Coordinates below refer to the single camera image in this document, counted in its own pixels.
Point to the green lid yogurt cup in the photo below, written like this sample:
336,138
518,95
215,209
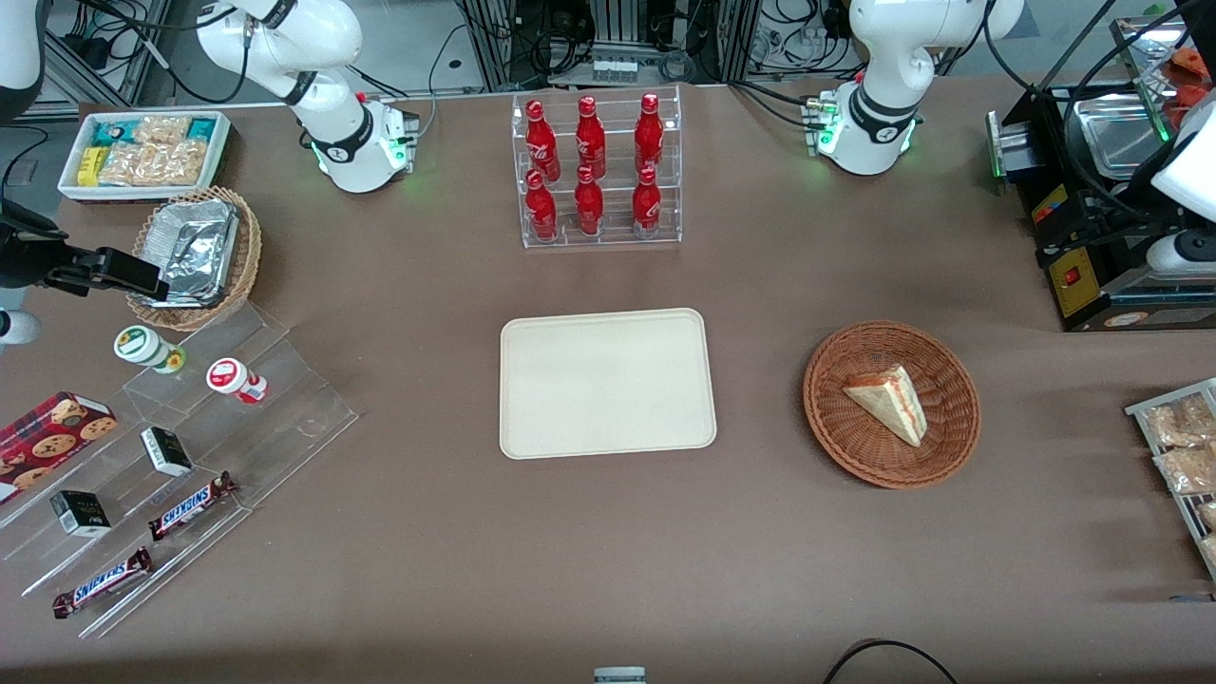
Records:
142,346

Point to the large clear bag of crackers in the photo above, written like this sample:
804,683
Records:
152,163

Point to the aluminium frame rack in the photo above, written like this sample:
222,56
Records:
617,24

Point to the black hot food display case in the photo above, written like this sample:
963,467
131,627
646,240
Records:
1078,285

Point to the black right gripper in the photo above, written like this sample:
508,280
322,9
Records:
27,258

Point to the triangular sandwich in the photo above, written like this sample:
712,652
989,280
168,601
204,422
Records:
888,399

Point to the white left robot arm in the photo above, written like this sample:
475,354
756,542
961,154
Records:
888,57

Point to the clear acrylic bottle rack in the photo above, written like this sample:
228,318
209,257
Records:
617,204

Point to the small black box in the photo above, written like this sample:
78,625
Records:
81,514
167,451

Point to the clear bag of pastry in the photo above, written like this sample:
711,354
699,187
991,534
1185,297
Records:
1187,470
1178,423
1209,515

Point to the white snack bin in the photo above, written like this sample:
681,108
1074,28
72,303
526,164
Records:
68,180

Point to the clear acrylic stepped stand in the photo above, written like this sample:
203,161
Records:
285,418

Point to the teal snack packet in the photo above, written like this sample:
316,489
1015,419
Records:
110,133
201,129

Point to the red cola bottle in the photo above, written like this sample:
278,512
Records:
590,138
541,211
589,207
541,142
649,133
647,207

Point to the white power strip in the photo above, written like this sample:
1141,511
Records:
614,70

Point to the tan wicker basket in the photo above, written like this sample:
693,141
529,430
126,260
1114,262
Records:
249,256

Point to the red lid yogurt cup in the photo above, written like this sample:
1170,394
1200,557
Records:
233,378

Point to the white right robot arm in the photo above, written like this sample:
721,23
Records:
323,57

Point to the small grey device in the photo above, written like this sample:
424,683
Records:
619,675

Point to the steel food pan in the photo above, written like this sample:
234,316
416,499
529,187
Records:
1116,133

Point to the beige plastic tray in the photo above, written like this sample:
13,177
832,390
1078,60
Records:
608,385

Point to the brown wicker basket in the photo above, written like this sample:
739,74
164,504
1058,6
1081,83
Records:
855,446

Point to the yellow snack packet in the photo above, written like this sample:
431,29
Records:
90,166

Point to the red tartan cookie box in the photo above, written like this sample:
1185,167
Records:
47,442

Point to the foil food container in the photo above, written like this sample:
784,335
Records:
195,249

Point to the orange fried food piece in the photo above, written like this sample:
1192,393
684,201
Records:
1189,64
1199,100

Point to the Snickers bar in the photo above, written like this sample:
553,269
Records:
102,582
193,505

